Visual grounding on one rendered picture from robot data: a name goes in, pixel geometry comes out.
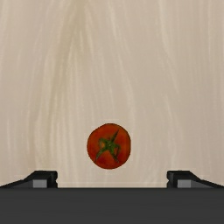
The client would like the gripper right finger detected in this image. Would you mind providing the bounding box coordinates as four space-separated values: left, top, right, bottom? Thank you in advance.
166 170 224 189

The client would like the red tomato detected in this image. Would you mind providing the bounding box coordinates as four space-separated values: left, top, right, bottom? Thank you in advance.
86 122 132 170

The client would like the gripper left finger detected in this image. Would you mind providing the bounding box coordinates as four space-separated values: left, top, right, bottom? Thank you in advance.
0 170 59 189

